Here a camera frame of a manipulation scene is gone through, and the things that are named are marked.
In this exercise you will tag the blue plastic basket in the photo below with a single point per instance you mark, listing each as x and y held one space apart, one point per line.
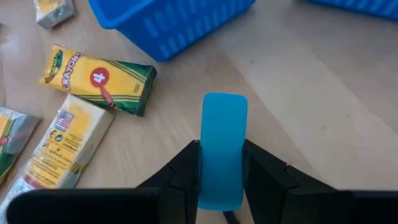
174 31
357 7

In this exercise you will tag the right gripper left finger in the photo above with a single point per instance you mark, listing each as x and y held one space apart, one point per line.
183 186

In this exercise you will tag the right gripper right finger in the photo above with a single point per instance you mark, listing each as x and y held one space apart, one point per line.
267 186

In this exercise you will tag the blue eraser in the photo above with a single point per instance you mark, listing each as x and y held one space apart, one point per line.
222 140

